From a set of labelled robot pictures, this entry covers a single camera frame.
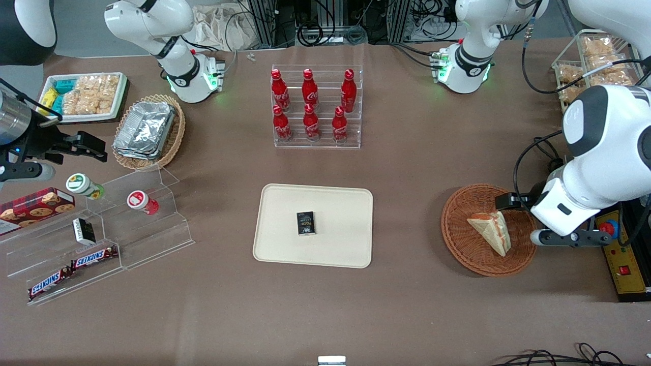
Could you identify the white cloth bag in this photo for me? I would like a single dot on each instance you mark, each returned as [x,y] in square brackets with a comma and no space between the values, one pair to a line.
[224,30]

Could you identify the clear acrylic step shelf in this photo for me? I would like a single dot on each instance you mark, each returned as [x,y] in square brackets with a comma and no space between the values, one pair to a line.
[147,239]

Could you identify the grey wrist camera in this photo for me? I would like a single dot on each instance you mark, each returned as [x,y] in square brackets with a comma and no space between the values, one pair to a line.
[25,173]
[569,238]

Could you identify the green lid drink cup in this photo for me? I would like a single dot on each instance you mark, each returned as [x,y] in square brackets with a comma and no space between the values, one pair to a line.
[81,185]

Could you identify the triangle sandwich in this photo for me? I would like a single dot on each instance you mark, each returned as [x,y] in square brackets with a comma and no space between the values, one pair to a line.
[491,231]

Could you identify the clear acrylic bottle rack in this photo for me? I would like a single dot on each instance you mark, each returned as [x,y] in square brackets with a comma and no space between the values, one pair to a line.
[325,137]

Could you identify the aluminium frame post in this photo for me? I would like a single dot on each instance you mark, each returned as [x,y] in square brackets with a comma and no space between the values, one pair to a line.
[399,20]
[263,23]

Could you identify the red drink cup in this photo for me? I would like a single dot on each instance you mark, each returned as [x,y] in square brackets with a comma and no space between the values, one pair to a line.
[140,201]

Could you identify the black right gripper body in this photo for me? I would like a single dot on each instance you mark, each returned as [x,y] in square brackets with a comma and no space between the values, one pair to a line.
[36,140]

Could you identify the red cookie box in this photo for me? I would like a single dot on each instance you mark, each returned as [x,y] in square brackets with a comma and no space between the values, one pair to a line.
[35,208]

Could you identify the round brown wicker basket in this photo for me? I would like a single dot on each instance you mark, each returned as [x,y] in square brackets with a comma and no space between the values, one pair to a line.
[463,239]

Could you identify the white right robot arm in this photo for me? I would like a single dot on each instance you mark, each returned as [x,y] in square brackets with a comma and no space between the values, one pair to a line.
[173,61]

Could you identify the red cola bottle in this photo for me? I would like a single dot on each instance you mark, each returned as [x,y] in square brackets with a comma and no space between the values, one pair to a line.
[339,127]
[282,126]
[279,91]
[309,90]
[349,91]
[311,124]

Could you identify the aluminium foil container stack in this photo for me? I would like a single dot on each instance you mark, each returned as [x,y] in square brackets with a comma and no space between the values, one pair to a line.
[145,129]

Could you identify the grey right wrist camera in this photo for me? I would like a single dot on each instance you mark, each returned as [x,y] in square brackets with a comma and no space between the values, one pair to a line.
[25,173]

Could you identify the yellow snack pack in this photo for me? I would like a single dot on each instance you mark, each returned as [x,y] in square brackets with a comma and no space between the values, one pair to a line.
[47,99]

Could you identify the oval light wicker basket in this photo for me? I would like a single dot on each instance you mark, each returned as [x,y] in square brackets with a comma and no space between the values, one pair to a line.
[175,137]

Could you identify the snickers chocolate bar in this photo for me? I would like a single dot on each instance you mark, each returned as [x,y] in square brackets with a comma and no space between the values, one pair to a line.
[94,257]
[50,283]

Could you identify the small black white box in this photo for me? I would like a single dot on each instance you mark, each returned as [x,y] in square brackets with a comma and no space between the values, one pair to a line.
[84,231]

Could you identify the beige plastic tray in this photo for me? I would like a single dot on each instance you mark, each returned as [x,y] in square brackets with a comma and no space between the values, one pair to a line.
[335,249]

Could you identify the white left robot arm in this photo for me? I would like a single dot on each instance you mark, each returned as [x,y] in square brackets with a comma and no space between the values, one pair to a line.
[610,142]

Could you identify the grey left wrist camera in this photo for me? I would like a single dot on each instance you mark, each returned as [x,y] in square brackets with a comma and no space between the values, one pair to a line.
[569,238]

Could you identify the fried snack bag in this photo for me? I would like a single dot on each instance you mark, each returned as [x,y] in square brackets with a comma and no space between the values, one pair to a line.
[570,95]
[599,46]
[608,62]
[569,74]

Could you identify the yellow control box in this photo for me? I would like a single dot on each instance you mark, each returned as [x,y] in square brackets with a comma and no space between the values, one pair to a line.
[626,277]

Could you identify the rice cracker bag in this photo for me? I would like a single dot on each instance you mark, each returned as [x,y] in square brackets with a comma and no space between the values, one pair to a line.
[91,94]

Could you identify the white rectangular snack tray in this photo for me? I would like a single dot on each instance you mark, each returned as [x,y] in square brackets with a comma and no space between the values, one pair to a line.
[118,109]

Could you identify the teal snack pack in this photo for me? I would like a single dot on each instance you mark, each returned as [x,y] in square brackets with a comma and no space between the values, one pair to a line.
[65,85]

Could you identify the red emergency stop button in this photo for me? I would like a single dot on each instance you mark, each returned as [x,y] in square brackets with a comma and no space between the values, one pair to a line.
[609,229]

